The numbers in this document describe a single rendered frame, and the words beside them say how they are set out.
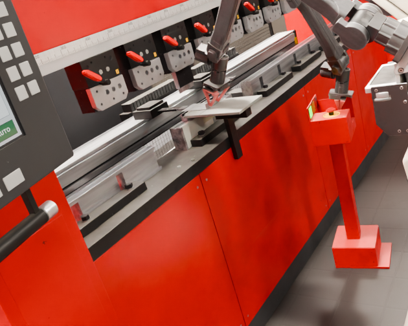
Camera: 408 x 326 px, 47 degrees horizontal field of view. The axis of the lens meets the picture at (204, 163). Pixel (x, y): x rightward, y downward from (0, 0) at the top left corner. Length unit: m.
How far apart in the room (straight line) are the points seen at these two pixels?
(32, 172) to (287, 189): 1.66
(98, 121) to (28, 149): 1.44
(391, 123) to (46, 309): 1.08
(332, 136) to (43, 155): 1.50
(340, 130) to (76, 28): 1.16
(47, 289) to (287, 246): 1.40
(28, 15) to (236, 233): 1.11
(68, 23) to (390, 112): 0.99
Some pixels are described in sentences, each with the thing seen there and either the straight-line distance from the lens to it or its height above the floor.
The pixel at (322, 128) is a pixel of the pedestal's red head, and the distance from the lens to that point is 2.11.
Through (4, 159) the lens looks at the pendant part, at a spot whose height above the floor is 1.30.
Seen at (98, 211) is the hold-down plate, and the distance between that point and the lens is 1.51.
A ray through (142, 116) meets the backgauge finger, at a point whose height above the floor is 1.00.
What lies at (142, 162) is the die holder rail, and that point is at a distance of 1.67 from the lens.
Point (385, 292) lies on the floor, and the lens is 2.31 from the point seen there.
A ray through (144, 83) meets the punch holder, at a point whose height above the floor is 1.19.
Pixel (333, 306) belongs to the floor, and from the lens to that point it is 2.26.
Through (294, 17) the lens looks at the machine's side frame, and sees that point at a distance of 4.01.
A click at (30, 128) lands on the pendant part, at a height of 1.32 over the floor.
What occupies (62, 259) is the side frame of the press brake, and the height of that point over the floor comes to 0.95.
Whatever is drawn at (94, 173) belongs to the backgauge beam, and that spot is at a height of 0.90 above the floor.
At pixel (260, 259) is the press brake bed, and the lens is 2.12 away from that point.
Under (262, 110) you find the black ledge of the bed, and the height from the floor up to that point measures 0.87.
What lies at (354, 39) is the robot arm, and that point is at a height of 1.22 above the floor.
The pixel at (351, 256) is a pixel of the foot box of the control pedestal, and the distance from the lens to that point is 2.42.
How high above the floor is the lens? 1.47
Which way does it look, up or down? 21 degrees down
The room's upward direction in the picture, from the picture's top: 17 degrees counter-clockwise
